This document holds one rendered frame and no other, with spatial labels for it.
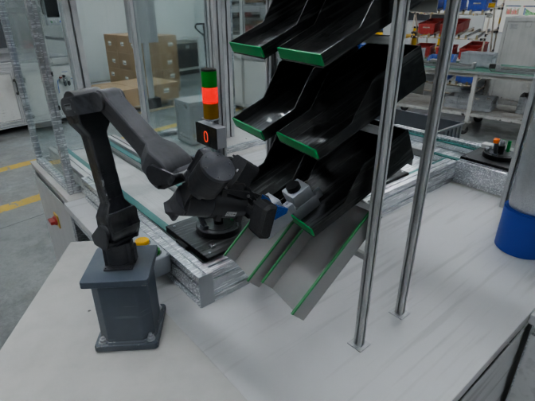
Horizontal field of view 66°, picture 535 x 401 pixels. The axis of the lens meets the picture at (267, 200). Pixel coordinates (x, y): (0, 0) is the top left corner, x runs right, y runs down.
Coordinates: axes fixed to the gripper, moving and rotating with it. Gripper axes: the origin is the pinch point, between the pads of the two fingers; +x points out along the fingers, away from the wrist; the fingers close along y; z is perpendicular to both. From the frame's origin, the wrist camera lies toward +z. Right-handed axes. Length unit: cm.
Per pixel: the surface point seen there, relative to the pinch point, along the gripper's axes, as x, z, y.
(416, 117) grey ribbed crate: 220, 29, 149
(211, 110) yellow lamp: 14, 10, 61
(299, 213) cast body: 9.1, -1.5, 0.5
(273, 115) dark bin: 6.8, 15.7, 15.4
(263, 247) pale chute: 14.4, -16.8, 16.4
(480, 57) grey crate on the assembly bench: 480, 129, 289
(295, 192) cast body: 7.1, 2.8, 1.2
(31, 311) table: -32, -50, 47
